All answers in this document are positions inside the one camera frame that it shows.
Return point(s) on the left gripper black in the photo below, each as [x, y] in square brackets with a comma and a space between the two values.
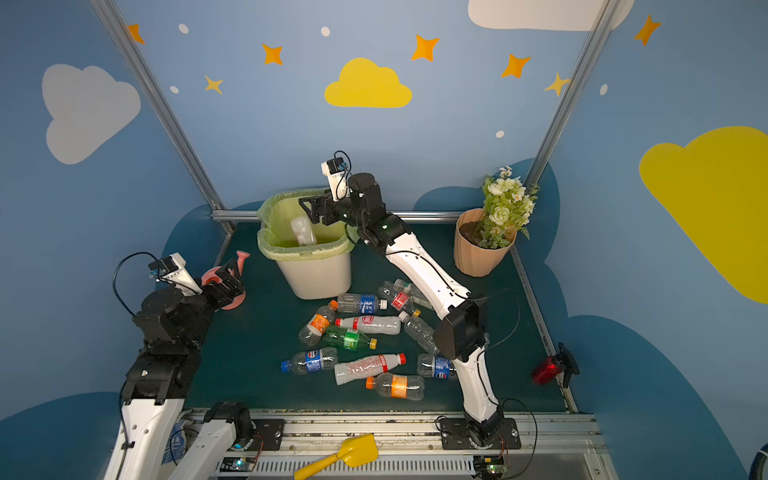
[222, 288]

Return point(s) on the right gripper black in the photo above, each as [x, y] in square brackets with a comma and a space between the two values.
[325, 209]

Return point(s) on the white bottle red cap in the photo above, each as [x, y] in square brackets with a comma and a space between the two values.
[369, 366]
[302, 229]

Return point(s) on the clear bottle blue label white cap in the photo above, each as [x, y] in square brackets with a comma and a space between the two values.
[358, 304]

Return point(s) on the clear bottle white cap green label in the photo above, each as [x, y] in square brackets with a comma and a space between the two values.
[410, 289]

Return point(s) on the white bottle red label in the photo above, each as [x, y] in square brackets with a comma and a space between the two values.
[373, 325]

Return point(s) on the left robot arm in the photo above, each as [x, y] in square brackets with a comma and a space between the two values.
[175, 321]

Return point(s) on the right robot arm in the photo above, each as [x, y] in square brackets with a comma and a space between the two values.
[461, 334]

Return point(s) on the green bin liner bag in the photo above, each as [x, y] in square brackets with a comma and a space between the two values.
[277, 242]

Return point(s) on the white plastic waste bin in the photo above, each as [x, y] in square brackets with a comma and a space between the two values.
[318, 279]

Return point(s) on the pink watering can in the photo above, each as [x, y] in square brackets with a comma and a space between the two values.
[241, 257]

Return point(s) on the clear bottle orange label upper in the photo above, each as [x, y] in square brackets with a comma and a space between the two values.
[325, 316]

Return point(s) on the clear bottle orange label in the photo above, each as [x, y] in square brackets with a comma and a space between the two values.
[405, 387]
[325, 316]

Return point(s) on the pepsi bottle blue cap left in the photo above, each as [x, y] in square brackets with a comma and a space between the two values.
[311, 361]

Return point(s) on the pepsi bottle blue cap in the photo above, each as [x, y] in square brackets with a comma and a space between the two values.
[311, 361]
[438, 367]

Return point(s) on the green plastic bottle yellow cap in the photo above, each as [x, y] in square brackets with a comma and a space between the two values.
[349, 339]

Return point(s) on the clear bottle red label yellow cap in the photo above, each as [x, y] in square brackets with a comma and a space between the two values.
[398, 300]

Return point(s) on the terracotta ribbed flower pot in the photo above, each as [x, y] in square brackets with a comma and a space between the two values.
[471, 259]

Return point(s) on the clear bottle white cap ribbed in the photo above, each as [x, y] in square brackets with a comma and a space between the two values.
[417, 329]

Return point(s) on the blue dotted work glove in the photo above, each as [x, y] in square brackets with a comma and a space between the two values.
[176, 445]

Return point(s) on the white artificial flower plant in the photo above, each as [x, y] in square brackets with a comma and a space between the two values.
[507, 209]

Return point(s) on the left controller board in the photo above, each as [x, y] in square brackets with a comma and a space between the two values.
[238, 465]

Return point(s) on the controller board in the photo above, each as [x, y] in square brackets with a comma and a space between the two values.
[238, 465]
[488, 468]

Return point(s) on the pepsi bottle blue cap right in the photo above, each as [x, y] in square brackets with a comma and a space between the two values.
[438, 367]

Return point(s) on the clear bottle orange label lower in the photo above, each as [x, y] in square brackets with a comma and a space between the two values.
[405, 387]

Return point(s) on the yellow toy shovel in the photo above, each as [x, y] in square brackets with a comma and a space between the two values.
[353, 452]

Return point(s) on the red emergency stop button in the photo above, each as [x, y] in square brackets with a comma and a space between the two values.
[561, 363]

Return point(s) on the right controller board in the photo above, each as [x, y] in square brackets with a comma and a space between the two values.
[488, 468]

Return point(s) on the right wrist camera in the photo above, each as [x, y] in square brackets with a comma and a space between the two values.
[336, 171]

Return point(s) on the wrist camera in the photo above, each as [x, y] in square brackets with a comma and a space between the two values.
[171, 270]
[336, 171]

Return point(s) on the aluminium back frame rail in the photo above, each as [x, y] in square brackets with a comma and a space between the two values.
[419, 217]

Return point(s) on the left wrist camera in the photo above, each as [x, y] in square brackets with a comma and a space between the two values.
[171, 270]

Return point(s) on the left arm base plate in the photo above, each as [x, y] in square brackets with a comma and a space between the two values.
[267, 435]

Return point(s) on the left aluminium frame post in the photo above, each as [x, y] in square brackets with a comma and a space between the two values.
[113, 21]

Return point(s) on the aluminium frame post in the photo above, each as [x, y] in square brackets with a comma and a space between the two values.
[583, 68]
[113, 21]

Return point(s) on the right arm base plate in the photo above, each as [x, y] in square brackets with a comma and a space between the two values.
[458, 434]

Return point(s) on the right aluminium frame post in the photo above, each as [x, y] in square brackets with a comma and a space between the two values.
[583, 68]

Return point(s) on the front aluminium rail bed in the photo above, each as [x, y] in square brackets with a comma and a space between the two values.
[396, 433]

